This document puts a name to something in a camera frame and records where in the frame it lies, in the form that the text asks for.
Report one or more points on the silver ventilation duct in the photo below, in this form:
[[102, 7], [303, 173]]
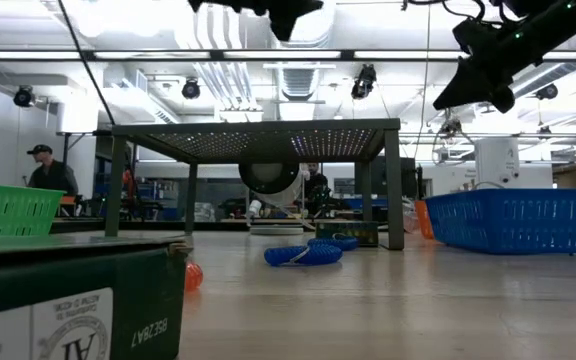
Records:
[[298, 82]]

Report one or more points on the large green crayon box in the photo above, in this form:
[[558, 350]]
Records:
[[68, 280]]

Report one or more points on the grey perforated metal shelf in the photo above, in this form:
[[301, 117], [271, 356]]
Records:
[[268, 126]]

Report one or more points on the person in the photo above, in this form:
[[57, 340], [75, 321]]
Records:
[[53, 177], [315, 182]]

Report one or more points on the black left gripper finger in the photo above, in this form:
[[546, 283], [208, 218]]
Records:
[[288, 25]]

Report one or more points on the red plastic basket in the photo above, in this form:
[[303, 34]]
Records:
[[424, 220]]

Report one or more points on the black overhead frame bar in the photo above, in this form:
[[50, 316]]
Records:
[[348, 55]]

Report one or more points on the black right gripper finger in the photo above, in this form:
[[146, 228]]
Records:
[[468, 85]]

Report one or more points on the black diagonal brace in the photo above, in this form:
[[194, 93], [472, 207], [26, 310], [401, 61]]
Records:
[[85, 65]]

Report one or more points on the black ceiling spotlight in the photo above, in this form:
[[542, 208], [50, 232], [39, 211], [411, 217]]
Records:
[[24, 96], [548, 91], [364, 81], [191, 89]]

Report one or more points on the white box appliance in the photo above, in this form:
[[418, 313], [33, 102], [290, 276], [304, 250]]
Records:
[[497, 160]]

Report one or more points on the small crayon box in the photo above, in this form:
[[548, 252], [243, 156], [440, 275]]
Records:
[[348, 234]]

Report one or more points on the green plastic basket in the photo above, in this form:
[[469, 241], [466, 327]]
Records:
[[13, 210]]

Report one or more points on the black aluminium table frame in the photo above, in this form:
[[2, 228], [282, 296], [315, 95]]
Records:
[[153, 226]]

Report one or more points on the black monitor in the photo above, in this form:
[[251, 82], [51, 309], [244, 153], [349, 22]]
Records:
[[410, 177]]

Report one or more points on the blue plastic basket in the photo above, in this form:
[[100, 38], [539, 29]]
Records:
[[518, 220]]

